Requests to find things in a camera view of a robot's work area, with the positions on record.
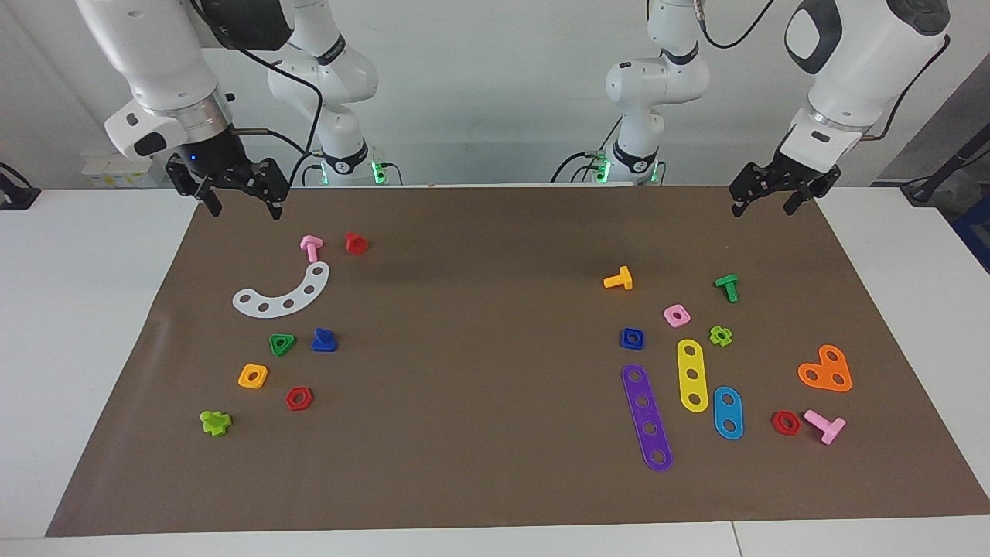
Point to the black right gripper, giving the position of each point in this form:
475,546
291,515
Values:
213,158

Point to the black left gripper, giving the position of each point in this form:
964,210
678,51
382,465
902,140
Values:
790,172

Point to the blue triangle-head plastic screw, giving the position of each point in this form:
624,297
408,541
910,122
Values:
323,342

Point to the blue square plastic nut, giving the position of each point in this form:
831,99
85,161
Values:
624,345

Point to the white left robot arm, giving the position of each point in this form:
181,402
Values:
858,62

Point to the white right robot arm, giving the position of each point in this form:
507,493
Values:
155,54

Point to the pink plastic screw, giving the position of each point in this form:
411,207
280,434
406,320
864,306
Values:
312,247
829,428

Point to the green plastic screw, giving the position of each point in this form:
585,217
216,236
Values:
728,286

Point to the red hex-head plastic screw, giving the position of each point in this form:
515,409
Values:
356,244

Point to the lime cross plastic nut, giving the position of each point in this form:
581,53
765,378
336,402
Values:
728,336

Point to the green triangle plastic nut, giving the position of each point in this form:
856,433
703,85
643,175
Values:
273,340

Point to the pink square plastic nut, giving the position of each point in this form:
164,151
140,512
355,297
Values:
667,312

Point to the orange plastic screw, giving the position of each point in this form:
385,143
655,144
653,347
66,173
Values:
623,280

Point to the orange square plastic nut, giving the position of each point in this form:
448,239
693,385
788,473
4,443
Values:
263,381

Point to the red hex plastic nut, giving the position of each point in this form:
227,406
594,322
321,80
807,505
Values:
308,404
796,428

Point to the lime cross-head plastic screw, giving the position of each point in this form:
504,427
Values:
215,424

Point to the white curved five-hole plate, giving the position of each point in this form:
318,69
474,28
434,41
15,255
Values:
276,306

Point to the black stand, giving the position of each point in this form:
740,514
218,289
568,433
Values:
940,182

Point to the orange three-hole corner plate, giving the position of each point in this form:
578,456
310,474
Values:
826,371

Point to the blue crate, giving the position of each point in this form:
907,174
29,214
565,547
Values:
976,232

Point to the yellow three-hole strip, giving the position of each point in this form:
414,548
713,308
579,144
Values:
691,363

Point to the black table clamp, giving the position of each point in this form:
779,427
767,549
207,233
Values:
15,193

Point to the blue two-hole strip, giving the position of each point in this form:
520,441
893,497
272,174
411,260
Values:
728,412

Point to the purple four-hole strip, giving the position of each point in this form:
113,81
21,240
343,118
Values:
647,415

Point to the brown table mat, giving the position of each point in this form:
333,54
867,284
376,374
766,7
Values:
479,387

